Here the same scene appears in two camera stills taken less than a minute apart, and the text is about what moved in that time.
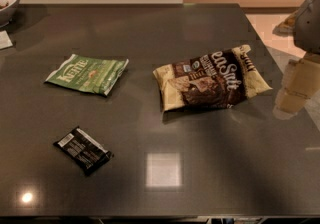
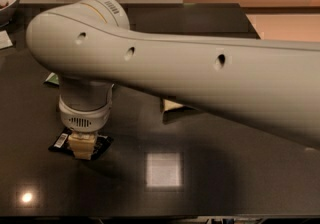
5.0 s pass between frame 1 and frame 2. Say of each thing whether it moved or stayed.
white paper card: stayed
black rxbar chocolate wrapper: moved
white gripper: moved
